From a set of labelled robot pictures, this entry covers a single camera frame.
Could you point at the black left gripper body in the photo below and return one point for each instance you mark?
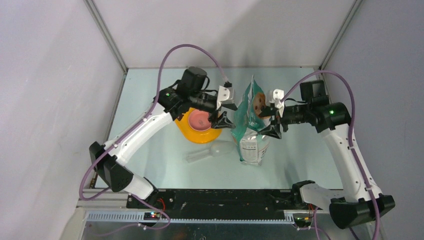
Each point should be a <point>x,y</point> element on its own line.
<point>213,115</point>

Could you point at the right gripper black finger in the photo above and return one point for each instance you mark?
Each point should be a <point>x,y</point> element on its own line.
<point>267,112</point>
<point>273,131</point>

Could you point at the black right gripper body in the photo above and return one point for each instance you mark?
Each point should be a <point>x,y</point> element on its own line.
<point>283,121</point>

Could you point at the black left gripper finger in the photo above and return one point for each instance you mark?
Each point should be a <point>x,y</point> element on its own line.
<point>230,106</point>
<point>231,125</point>

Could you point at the green white pet food bag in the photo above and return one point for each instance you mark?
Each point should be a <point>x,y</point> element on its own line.
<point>251,145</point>

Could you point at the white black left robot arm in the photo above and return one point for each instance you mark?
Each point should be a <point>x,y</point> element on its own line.
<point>109,159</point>

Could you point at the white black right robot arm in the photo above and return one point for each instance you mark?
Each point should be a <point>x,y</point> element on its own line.
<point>360,200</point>

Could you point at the clear plastic food scoop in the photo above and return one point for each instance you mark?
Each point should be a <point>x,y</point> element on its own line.
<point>216,149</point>

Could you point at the pink cat ear bowl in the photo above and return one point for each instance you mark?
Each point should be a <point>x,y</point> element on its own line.
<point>199,120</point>

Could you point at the yellow double bowl feeder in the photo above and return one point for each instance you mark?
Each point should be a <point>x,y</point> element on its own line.
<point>197,137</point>

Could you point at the right controller board with LEDs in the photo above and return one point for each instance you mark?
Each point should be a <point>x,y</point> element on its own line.
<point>302,222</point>

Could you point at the controller board with leds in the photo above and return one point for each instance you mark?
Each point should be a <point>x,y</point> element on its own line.
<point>152,216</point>
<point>302,222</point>

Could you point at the left controller board with LEDs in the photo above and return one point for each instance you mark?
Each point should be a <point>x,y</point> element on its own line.
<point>152,216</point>

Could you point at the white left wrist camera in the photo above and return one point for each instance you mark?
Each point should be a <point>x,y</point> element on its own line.
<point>226,95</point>

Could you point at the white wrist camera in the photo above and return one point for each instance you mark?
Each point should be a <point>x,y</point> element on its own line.
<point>274,99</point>
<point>226,95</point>

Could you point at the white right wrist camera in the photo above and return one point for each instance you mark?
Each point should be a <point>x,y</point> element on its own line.
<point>274,99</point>

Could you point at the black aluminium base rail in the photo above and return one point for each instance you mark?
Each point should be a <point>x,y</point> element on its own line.
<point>201,205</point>

